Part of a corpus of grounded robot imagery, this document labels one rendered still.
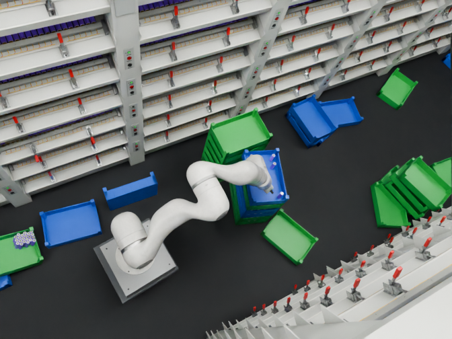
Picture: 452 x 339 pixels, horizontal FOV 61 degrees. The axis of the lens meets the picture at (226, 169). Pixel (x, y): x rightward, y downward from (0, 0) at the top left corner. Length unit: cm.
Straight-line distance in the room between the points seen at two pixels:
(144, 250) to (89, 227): 94
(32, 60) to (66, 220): 117
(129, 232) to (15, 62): 73
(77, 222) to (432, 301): 204
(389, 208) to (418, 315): 220
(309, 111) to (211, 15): 138
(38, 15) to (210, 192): 79
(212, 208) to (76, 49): 76
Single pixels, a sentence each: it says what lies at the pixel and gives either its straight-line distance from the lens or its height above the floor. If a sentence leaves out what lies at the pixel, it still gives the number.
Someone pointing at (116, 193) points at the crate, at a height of 20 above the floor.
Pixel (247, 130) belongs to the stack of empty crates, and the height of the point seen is 40.
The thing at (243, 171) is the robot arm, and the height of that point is 106.
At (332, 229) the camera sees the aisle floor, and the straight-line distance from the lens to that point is 267.
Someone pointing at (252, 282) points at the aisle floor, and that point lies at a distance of 242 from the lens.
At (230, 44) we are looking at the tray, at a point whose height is 95.
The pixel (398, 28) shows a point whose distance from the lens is 298.
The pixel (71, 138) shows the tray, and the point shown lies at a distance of 205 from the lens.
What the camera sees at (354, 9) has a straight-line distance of 231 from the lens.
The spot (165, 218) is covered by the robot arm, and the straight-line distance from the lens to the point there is 147.
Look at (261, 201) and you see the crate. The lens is 211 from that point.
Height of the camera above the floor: 233
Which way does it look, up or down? 65 degrees down
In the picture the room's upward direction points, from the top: 24 degrees clockwise
